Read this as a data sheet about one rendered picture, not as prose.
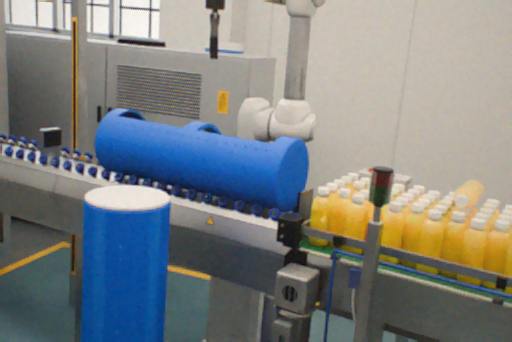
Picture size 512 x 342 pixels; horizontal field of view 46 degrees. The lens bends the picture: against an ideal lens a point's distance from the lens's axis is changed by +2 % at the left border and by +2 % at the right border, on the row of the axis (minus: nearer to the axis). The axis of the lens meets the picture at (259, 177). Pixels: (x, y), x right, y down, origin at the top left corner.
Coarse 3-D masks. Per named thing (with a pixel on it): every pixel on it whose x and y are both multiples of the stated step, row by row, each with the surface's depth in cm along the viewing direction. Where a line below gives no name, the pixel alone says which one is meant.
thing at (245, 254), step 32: (64, 160) 288; (0, 192) 290; (32, 192) 276; (64, 192) 264; (64, 224) 276; (192, 224) 233; (224, 224) 227; (192, 256) 241; (224, 256) 231; (256, 256) 222; (256, 288) 231
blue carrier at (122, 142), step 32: (128, 128) 244; (160, 128) 238; (192, 128) 234; (128, 160) 243; (160, 160) 235; (192, 160) 227; (224, 160) 221; (256, 160) 215; (288, 160) 216; (224, 192) 226; (256, 192) 217; (288, 192) 221
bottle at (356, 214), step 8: (352, 200) 198; (352, 208) 197; (360, 208) 196; (352, 216) 196; (360, 216) 196; (352, 224) 197; (360, 224) 197; (344, 232) 200; (352, 232) 197; (360, 232) 198; (344, 248) 200; (352, 248) 199
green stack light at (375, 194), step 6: (372, 186) 168; (372, 192) 168; (378, 192) 167; (384, 192) 167; (390, 192) 168; (372, 198) 168; (378, 198) 167; (384, 198) 167; (390, 198) 169; (384, 204) 168
